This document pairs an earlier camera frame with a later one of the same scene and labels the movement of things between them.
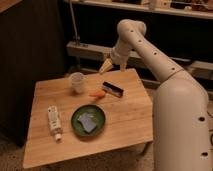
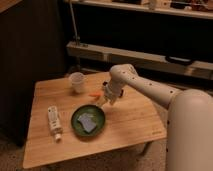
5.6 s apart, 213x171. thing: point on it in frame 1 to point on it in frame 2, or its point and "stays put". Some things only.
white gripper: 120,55 to 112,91
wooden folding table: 118,94 stays put
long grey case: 199,70 stays put
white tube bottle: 55,124 stays put
